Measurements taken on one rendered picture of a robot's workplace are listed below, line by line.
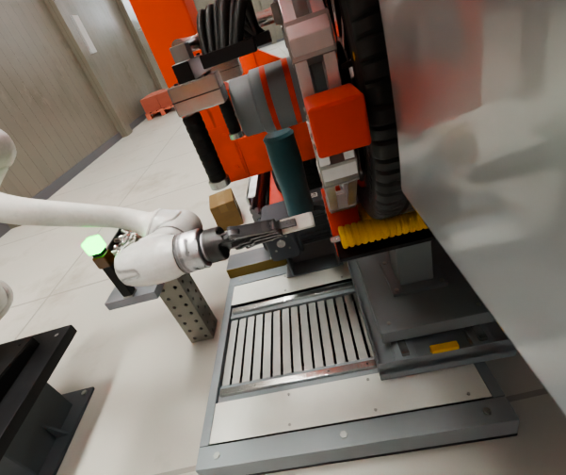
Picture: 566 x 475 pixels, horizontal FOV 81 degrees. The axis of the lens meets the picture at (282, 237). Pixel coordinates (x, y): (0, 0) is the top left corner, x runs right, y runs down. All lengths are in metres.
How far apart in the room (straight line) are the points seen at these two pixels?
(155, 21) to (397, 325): 1.16
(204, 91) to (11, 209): 0.49
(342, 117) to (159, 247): 0.46
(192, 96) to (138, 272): 0.37
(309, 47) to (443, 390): 0.88
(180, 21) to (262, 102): 0.58
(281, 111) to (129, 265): 0.46
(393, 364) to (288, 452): 0.36
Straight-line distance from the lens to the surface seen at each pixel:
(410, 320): 1.00
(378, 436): 1.00
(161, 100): 8.52
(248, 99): 0.76
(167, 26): 1.29
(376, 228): 0.82
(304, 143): 1.30
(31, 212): 0.90
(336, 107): 0.46
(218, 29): 0.62
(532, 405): 1.16
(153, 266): 0.74
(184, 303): 1.36
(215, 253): 0.70
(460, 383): 1.07
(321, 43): 0.54
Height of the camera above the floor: 0.99
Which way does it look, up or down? 32 degrees down
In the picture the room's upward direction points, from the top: 20 degrees counter-clockwise
